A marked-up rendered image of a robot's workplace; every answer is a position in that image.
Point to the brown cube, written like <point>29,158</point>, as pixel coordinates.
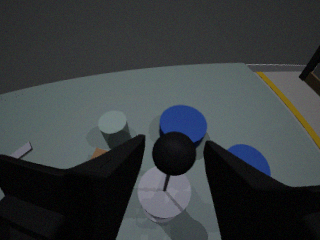
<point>98,152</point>

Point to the dark blue short cylinder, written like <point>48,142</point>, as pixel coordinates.
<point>252,156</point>
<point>186,120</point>

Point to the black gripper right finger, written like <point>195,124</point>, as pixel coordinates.
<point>250,205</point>

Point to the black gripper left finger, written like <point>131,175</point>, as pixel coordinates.
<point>93,195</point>

